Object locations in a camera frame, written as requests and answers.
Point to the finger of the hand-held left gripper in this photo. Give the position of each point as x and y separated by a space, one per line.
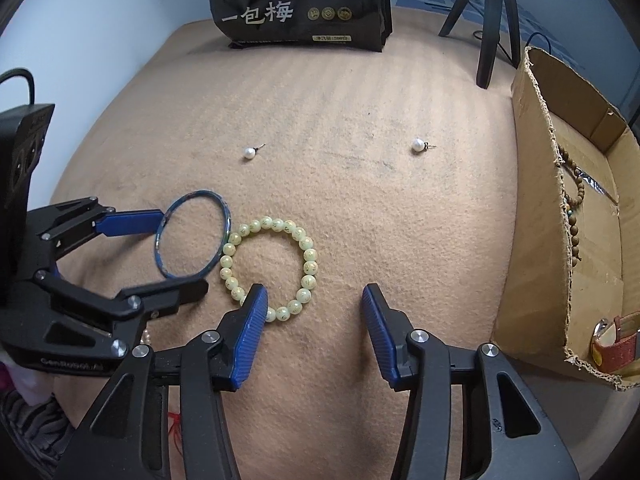
170 292
130 221

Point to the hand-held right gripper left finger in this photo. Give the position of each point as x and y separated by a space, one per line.
250 340

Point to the blue bangle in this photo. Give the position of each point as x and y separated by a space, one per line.
160 260

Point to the person's left forearm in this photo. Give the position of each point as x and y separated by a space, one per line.
30 430

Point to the black tripod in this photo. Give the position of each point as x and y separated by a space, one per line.
487 50

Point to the pearl stud earring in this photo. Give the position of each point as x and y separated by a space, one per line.
418 145
248 152

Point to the black snack bag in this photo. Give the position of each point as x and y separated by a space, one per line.
300 5

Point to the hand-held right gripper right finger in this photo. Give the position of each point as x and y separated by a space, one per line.
380 335

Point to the cardboard box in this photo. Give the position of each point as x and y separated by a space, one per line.
535 260

